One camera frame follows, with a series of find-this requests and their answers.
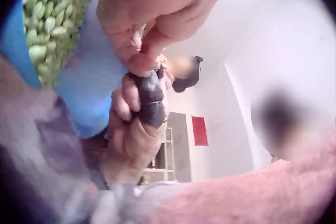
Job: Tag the person's left thumb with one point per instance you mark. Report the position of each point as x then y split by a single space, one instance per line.
155 40

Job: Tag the person's right fingers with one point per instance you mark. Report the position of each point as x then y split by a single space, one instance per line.
123 98

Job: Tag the red paper wall sign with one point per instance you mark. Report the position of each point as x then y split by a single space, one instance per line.
200 129

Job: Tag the person's left fingers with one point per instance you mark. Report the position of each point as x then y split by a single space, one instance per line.
122 42

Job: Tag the person's right hand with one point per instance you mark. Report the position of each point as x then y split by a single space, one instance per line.
131 150

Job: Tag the blue plastic basin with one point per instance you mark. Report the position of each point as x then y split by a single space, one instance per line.
89 90

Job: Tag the person's right thumb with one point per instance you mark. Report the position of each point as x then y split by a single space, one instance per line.
152 95

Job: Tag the pile of green beans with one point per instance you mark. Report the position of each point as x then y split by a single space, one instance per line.
50 19

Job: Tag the grey door with window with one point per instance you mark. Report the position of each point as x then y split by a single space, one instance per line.
179 142

